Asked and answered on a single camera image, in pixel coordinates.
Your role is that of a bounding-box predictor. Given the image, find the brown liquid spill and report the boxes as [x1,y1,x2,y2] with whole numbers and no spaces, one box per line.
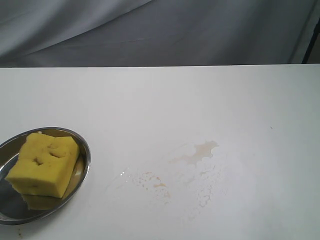
[109,140,226,208]

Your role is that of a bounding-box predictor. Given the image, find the yellow sponge block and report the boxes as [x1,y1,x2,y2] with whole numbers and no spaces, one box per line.
[5,133,80,199]

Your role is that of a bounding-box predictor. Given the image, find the grey fabric backdrop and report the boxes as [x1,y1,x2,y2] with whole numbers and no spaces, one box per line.
[0,0,320,68]

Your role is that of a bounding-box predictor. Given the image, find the round stainless steel pan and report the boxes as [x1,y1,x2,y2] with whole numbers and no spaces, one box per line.
[0,127,91,225]

